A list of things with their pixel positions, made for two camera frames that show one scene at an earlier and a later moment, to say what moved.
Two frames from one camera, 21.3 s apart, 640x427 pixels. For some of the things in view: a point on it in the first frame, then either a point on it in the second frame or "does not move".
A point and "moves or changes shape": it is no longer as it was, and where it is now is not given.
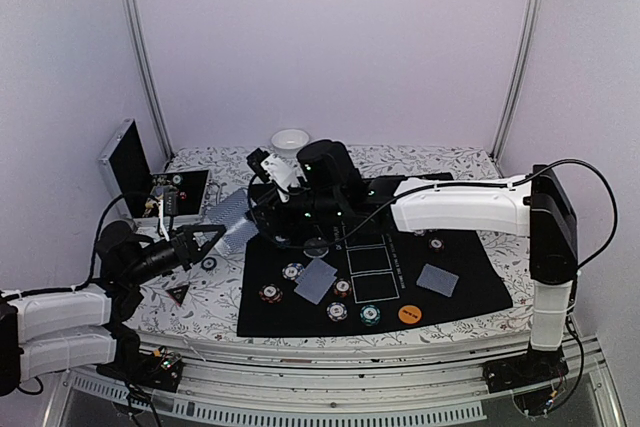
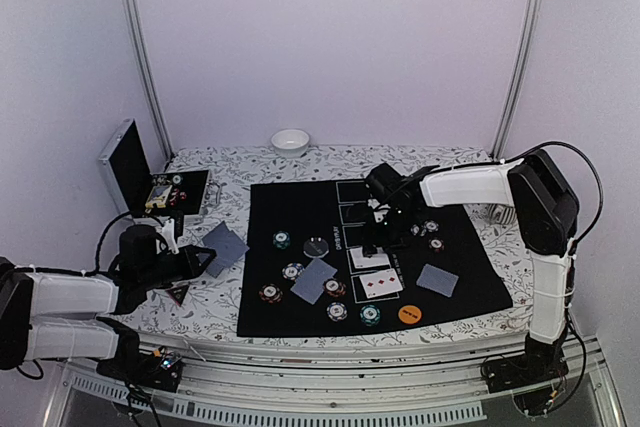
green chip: [370, 315] does not move
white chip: [292, 271] does not move
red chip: [343, 288] moves or changes shape
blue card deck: [232, 214] moves or changes shape
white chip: [337, 311] does not move
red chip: [436, 245] does not move
